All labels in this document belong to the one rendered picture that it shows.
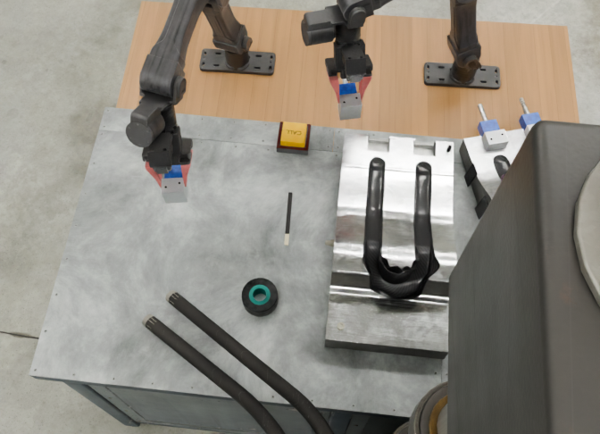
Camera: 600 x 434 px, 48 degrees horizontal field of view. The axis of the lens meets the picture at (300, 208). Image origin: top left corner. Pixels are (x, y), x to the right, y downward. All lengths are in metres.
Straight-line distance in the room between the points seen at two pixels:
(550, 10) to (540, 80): 1.35
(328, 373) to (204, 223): 0.46
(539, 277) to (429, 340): 1.19
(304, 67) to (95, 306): 0.82
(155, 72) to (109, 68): 1.61
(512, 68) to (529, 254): 1.65
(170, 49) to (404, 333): 0.76
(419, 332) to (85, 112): 1.82
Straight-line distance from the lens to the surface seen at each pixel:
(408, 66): 1.89
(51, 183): 2.74
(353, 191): 1.56
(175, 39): 1.40
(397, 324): 1.48
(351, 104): 1.60
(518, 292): 0.32
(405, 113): 1.79
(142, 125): 1.35
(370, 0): 1.46
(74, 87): 2.96
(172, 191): 1.51
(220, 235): 1.61
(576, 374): 0.28
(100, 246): 1.66
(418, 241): 1.49
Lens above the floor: 2.26
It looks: 63 degrees down
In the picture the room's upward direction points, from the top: straight up
